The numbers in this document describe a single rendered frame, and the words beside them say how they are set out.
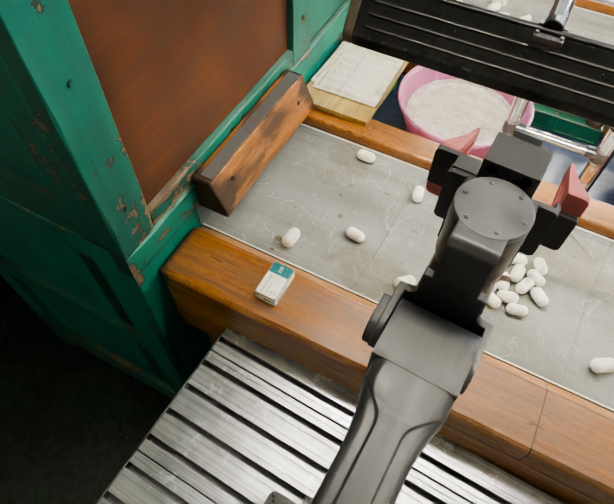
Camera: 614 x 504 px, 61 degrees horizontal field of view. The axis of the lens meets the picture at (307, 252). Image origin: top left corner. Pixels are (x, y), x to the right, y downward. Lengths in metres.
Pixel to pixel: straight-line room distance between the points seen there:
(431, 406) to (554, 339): 0.51
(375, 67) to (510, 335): 0.60
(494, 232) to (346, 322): 0.43
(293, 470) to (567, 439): 0.37
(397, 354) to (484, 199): 0.13
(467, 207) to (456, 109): 0.77
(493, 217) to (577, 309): 0.55
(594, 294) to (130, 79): 0.74
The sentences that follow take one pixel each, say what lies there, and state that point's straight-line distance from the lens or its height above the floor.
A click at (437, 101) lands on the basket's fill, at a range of 1.17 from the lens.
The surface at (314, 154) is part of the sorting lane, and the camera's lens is 1.00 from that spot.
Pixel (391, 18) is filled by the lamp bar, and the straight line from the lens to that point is 0.71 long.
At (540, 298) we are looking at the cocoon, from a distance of 0.88.
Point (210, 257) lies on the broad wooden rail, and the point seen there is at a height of 0.76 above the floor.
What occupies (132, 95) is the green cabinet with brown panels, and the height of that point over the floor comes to 1.04.
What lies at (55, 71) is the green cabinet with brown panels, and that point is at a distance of 0.57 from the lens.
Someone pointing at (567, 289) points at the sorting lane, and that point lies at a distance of 0.93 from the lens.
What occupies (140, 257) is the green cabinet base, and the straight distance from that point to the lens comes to 0.80.
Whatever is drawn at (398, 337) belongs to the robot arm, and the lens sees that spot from 0.39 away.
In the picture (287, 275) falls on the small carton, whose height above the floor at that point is 0.78.
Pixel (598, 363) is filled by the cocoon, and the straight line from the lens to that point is 0.86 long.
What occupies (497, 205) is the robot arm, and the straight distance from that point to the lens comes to 0.39.
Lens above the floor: 1.46
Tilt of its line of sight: 56 degrees down
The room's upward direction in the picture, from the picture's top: 1 degrees clockwise
